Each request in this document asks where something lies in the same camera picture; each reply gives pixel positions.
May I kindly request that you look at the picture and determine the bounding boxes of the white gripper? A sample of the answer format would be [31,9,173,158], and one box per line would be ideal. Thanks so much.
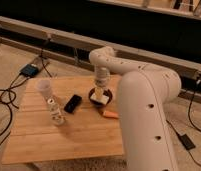
[95,67,110,94]

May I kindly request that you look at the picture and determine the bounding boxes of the white sponge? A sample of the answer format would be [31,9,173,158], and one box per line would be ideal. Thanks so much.
[91,93,109,103]

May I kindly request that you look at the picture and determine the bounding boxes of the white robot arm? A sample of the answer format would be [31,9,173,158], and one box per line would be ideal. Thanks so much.
[89,46,181,171]

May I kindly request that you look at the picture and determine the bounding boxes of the dark ceramic bowl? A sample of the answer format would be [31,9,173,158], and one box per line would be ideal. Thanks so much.
[88,88,113,107]

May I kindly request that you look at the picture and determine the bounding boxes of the orange carrot toy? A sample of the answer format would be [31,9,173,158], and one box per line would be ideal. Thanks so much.
[103,111,119,119]

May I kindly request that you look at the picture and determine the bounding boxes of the black rectangular block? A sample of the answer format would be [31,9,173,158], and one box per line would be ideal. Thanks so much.
[64,94,82,113]

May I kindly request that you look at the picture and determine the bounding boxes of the clear plastic bottle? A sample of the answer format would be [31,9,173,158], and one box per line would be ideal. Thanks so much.
[36,79,65,126]

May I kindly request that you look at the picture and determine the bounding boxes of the black power box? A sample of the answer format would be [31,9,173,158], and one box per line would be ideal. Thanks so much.
[20,64,39,77]

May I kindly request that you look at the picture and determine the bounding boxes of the black power adapter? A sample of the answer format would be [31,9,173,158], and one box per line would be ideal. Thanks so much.
[179,134,195,150]

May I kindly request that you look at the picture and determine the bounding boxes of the black right-side cable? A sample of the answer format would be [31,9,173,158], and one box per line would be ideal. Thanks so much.
[166,74,201,161]

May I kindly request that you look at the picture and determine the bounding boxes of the black floor cables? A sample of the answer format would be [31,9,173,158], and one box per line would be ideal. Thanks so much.
[0,38,53,153]

